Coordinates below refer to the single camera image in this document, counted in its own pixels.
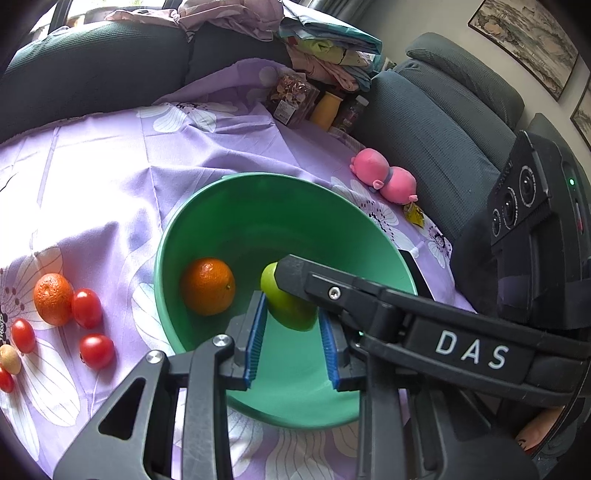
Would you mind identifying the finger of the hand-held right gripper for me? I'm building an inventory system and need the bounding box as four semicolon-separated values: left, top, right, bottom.
274;253;419;352

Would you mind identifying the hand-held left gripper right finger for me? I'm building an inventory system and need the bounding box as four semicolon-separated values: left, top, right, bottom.
318;313;540;480

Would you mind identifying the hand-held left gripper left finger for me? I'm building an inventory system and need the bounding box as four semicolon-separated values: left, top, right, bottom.
53;291;269;480

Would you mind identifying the green apple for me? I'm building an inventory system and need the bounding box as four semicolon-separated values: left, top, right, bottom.
260;261;319;332

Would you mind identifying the large dark orange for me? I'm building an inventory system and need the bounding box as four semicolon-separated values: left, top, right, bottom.
180;257;236;317

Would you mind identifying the green bowl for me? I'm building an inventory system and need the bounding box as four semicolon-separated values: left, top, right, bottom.
154;172;420;431

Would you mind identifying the small bright mandarin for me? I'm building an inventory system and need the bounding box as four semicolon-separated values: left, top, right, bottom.
33;272;75;327

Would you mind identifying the small beige round fruit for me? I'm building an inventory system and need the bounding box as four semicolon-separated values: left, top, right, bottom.
0;344;21;376

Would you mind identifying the person's right hand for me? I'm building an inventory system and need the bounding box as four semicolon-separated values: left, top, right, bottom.
516;407;572;457

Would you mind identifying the small yellow wrapper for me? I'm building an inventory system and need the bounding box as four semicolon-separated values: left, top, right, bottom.
404;203;426;229

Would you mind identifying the pink plush pig toy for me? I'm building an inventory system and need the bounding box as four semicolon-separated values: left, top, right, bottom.
351;148;419;205

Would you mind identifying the dark clear bottle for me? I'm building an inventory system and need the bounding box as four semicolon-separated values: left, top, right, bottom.
333;95;370;134

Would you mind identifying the yellow bottle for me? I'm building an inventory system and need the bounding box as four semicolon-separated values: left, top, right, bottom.
309;91;345;131

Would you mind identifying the dark grey-green armchair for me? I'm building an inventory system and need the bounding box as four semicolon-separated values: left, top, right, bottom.
351;32;527;243

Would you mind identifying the clear box of dried snacks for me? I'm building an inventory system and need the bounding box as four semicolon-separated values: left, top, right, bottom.
267;70;320;127

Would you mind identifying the purple floral cloth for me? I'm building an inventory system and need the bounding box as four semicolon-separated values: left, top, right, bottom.
0;59;476;480

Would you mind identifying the pile of folded clothes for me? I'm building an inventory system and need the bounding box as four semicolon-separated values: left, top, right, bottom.
279;0;384;90

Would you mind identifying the framed landscape painting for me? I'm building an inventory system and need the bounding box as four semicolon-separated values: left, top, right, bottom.
468;0;579;101
570;85;591;151

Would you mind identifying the crumpled pink cloth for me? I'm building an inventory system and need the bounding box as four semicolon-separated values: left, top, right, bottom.
106;0;296;42

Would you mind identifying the dark grey-green sofa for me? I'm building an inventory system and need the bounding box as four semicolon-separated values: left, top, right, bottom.
0;21;296;141

